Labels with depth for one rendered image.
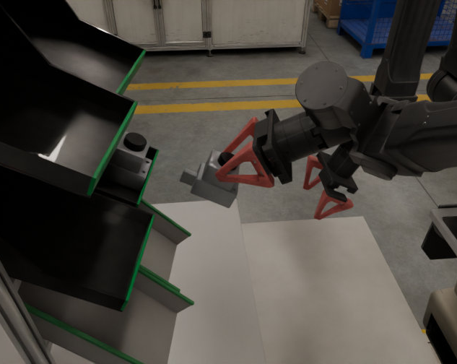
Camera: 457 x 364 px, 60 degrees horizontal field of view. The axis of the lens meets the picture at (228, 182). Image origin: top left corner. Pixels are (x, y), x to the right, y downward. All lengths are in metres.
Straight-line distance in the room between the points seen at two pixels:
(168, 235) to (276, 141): 0.33
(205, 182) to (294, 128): 0.15
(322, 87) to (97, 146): 0.24
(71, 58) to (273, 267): 0.61
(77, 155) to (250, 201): 2.04
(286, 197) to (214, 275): 1.58
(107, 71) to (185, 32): 3.81
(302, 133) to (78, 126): 0.27
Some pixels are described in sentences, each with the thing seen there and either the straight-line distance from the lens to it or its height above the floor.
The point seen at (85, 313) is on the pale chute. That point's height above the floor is 1.09.
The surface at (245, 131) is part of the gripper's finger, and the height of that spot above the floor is 1.26.
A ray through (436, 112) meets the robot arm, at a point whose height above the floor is 1.38.
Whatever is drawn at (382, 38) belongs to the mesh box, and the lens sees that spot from 4.57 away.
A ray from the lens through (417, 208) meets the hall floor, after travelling 2.57.
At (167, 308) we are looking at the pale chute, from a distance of 0.67.
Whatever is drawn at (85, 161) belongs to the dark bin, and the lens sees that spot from 0.37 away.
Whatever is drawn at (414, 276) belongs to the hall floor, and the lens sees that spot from 2.18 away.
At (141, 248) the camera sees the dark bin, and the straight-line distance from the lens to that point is 0.49.
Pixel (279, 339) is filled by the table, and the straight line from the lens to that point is 0.81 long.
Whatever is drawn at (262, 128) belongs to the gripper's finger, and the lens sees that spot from 0.53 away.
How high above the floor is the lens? 1.56
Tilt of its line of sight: 38 degrees down
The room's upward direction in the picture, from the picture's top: straight up
